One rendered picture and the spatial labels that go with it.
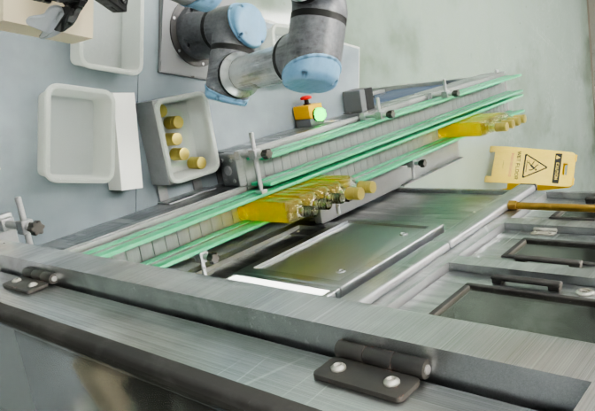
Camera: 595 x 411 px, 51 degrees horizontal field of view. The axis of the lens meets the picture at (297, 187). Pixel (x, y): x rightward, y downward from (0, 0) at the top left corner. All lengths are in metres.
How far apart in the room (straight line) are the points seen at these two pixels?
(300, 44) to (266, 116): 0.77
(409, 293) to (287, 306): 1.00
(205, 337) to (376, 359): 0.14
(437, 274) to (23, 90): 1.04
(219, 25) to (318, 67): 0.49
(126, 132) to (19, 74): 0.27
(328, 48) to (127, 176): 0.63
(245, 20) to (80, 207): 0.62
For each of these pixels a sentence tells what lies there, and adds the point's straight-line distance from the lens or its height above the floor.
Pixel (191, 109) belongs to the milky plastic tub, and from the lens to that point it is 1.77.
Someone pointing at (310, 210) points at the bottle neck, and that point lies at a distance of 1.57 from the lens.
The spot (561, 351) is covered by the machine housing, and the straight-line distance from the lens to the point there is 0.34.
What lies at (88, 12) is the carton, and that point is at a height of 1.12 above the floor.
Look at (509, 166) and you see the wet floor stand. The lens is 5.01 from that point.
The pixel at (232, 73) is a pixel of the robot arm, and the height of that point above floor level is 1.02.
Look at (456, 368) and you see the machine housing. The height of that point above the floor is 2.01.
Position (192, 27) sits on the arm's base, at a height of 0.83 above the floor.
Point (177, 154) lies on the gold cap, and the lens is 1.70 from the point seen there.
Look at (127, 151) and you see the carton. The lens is 1.61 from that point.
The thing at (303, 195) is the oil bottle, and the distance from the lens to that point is 1.64.
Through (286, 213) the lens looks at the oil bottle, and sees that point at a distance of 1.61.
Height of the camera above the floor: 2.17
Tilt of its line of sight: 42 degrees down
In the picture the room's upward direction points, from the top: 91 degrees clockwise
